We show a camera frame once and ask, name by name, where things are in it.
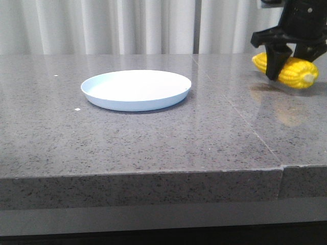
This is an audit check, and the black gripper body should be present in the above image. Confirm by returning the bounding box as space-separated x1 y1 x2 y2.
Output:
250 1 326 47

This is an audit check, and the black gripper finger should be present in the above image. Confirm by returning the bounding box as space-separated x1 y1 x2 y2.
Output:
265 43 293 81
293 42 326 62

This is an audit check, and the yellow plastic corn cob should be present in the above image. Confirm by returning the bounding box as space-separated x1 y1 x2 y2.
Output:
251 52 320 90

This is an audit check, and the light blue round plate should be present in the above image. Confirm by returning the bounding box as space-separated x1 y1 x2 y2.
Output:
81 70 192 112

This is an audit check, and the white pleated curtain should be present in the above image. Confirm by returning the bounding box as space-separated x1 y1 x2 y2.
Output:
1 1 282 55

